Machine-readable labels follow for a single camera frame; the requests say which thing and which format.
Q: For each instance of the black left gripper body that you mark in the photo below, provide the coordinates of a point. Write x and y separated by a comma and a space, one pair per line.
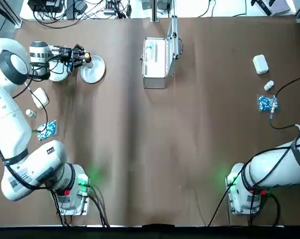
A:
68, 56

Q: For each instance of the brown iodophor bottle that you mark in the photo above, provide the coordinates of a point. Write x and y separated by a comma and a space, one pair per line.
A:
89, 63

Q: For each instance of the white green hydrogen peroxide bottle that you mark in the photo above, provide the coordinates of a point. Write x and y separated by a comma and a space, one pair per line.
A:
150, 53

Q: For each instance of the silver aluminium medical kit case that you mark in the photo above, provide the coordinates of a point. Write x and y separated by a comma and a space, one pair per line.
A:
153, 83

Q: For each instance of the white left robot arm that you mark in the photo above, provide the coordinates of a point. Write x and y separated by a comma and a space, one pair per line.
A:
10, 124

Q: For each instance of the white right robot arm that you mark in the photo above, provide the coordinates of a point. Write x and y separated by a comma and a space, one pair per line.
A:
277, 166

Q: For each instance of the gray round plate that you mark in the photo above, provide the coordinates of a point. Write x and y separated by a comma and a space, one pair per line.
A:
95, 74

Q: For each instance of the white round plate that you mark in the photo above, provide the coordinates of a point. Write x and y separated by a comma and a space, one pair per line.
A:
57, 77

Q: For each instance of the small black power adapter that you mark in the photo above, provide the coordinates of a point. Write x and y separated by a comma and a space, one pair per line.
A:
80, 6

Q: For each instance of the white rounded plastic box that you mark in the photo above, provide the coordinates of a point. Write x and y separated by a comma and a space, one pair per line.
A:
260, 64
40, 98

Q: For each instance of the grey usb hub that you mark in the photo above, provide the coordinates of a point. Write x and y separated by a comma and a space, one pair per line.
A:
110, 7

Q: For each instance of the black flat electronics box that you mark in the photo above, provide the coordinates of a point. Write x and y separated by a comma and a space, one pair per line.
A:
43, 6

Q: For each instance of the small white pill bottle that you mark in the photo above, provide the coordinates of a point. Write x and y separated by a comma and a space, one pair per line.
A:
31, 113
268, 85

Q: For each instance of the bag of blue white capsules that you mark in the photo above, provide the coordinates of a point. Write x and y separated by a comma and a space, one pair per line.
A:
264, 103
48, 129

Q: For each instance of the black finned power supply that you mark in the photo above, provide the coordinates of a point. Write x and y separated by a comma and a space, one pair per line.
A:
146, 4
164, 4

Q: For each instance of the black desk gadget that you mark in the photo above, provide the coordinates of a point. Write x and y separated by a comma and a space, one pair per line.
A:
262, 3

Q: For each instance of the purple grey box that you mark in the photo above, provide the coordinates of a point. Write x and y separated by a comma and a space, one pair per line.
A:
279, 7

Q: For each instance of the aluminium upright post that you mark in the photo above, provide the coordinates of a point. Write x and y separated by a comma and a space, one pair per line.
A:
155, 10

